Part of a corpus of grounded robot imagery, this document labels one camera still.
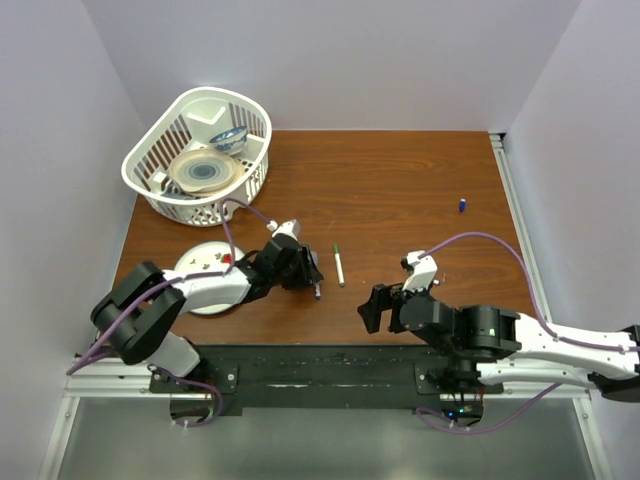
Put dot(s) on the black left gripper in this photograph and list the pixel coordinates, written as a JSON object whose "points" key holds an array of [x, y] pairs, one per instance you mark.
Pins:
{"points": [[308, 272]]}

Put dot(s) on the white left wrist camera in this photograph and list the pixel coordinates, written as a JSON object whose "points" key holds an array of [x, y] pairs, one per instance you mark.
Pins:
{"points": [[286, 233]]}

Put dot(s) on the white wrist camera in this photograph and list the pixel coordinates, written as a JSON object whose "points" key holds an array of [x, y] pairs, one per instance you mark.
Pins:
{"points": [[286, 233], [421, 270]]}

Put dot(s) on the white plastic dish basket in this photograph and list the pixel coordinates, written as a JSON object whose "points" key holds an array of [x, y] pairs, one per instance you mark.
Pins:
{"points": [[188, 124]]}

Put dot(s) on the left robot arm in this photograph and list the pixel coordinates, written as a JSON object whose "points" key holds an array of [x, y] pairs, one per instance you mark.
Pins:
{"points": [[136, 317]]}

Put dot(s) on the white green pen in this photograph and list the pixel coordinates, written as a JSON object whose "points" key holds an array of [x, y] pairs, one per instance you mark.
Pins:
{"points": [[339, 265]]}

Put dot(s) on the beige blue ceramic plate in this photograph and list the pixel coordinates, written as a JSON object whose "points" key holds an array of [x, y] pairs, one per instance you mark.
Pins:
{"points": [[201, 173]]}

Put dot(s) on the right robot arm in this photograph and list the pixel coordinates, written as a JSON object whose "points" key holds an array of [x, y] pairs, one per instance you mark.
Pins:
{"points": [[485, 345]]}

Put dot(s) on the blue white ceramic bowl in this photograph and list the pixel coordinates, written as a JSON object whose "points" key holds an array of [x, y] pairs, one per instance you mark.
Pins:
{"points": [[230, 142]]}

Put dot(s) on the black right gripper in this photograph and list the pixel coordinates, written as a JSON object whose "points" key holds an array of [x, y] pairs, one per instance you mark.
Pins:
{"points": [[382, 297]]}

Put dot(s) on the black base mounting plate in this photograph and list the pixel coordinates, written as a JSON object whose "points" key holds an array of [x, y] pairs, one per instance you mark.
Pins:
{"points": [[401, 377]]}

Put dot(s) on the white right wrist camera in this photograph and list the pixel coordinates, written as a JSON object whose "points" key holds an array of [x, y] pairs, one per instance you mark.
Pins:
{"points": [[421, 270]]}

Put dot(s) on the strawberry pattern plate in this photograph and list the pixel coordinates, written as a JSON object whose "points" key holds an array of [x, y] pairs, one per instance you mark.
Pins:
{"points": [[200, 257]]}

